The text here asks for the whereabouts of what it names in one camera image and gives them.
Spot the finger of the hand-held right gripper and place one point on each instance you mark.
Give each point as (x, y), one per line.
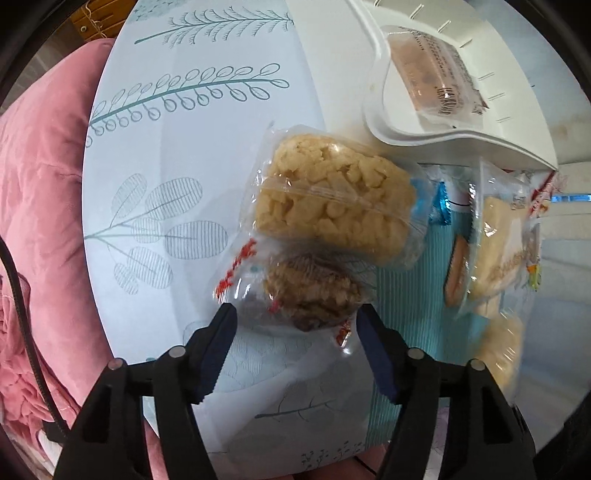
(572, 198)

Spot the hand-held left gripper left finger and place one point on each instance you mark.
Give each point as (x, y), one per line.
(217, 350)

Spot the leaf printed cloth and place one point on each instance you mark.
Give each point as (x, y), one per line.
(184, 138)

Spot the blue foil candy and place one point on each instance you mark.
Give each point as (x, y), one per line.
(443, 207)

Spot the small yellow snack packet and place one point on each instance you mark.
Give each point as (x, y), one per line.
(501, 350)

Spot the pink snack packet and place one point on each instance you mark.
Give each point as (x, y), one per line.
(425, 74)

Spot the white plastic basket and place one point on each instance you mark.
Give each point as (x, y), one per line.
(508, 92)

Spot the yellow puffed rice cake packet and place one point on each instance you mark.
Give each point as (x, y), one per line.
(323, 198)

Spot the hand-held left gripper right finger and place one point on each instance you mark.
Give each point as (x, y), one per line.
(376, 350)

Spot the wooden furniture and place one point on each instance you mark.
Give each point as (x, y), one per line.
(92, 23)

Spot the round biscuit packet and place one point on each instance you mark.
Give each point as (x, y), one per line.
(457, 272)

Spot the brown nut cluster packet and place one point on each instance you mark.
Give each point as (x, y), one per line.
(309, 290)

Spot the cream cracker packet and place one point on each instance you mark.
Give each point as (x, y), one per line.
(498, 249)

